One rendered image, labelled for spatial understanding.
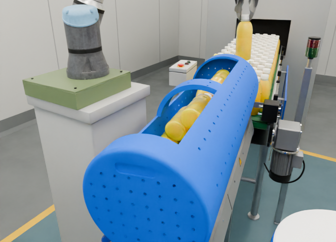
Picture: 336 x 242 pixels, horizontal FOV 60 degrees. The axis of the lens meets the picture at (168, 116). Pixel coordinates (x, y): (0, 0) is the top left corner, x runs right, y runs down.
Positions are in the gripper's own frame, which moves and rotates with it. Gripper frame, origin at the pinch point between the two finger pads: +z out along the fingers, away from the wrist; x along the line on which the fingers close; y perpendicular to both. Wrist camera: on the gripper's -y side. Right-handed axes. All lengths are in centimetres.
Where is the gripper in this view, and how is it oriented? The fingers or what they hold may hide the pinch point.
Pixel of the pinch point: (245, 16)
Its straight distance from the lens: 136.3
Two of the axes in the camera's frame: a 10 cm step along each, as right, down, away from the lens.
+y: -5.2, 3.6, -7.7
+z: 0.4, 9.1, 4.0
